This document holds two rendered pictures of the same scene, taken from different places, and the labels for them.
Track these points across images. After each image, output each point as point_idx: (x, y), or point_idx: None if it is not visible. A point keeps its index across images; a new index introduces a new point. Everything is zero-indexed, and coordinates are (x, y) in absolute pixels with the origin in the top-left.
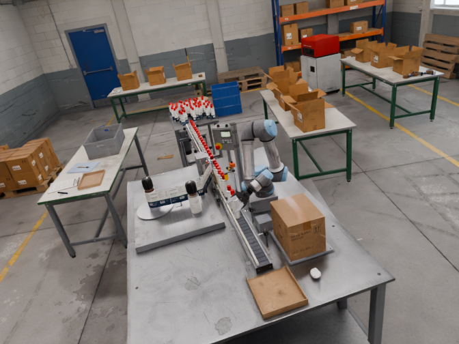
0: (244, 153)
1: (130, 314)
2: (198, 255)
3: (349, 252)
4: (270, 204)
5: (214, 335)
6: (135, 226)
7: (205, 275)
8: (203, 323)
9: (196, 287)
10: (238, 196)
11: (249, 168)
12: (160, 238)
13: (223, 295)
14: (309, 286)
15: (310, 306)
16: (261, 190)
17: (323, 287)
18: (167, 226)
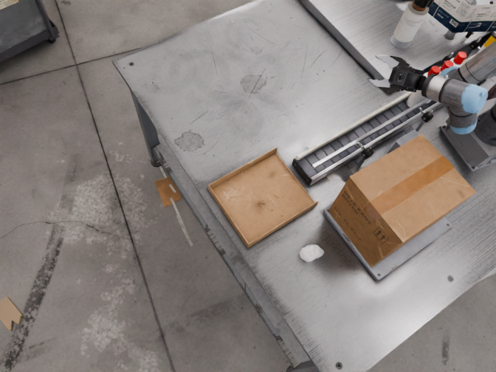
0: None
1: (189, 31)
2: (310, 74)
3: (381, 311)
4: (469, 150)
5: (173, 134)
6: None
7: (272, 94)
8: (188, 116)
9: (248, 90)
10: (398, 68)
11: (483, 59)
12: (325, 10)
13: (239, 128)
14: (283, 247)
15: (243, 252)
16: (447, 108)
17: (285, 269)
18: (356, 9)
